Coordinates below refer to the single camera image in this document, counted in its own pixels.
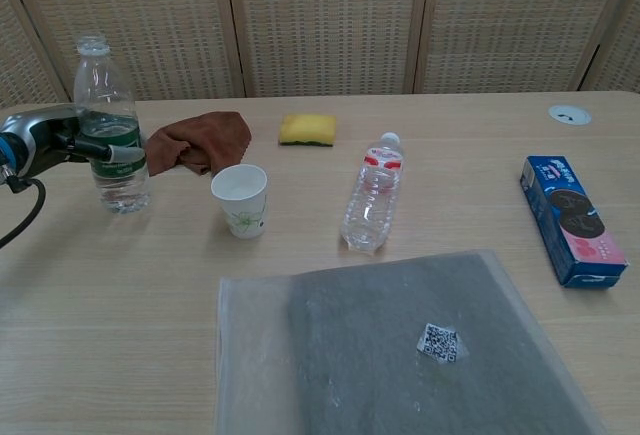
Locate left silver and black robot hand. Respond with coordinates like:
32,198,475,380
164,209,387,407
0,104,147,176

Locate clear bottle with green label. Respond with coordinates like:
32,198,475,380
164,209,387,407
73,34,152,215

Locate white paper cup, flower print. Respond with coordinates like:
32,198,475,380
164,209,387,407
210,163,269,240

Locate capped clear bottle, red label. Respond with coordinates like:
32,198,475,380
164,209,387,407
340,131,404,256

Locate brown cloth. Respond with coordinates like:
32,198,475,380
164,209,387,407
144,111,253,178

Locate yellow sponge with green pad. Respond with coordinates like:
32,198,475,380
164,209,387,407
278,113,338,148

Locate grey felt in plastic bag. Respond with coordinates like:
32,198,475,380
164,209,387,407
215,248,609,435

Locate QR code sticker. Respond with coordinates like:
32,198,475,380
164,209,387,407
417,322,469,365

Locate blue cookie box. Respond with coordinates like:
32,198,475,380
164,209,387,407
518,155,630,290

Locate black cable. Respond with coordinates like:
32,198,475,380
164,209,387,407
0,167,47,249

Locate woven folding screen, wooden frame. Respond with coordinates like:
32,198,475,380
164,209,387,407
0,0,640,110

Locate round white cable grommet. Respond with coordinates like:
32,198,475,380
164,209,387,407
547,104,593,126

